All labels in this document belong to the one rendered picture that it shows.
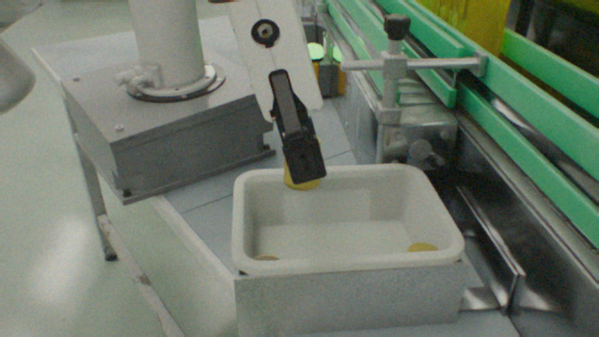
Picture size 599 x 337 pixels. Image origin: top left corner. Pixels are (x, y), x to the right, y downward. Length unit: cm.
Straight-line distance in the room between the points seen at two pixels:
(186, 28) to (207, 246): 31
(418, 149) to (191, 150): 32
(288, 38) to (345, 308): 26
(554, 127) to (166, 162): 48
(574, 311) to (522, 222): 10
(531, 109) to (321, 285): 26
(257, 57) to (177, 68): 39
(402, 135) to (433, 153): 5
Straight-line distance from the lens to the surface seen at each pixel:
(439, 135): 62
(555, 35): 87
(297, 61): 36
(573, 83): 60
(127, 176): 69
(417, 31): 77
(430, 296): 50
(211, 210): 67
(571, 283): 46
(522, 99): 54
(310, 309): 48
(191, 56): 75
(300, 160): 42
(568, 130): 48
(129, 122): 70
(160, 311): 132
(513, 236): 53
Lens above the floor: 113
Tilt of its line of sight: 31 degrees down
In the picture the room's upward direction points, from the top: straight up
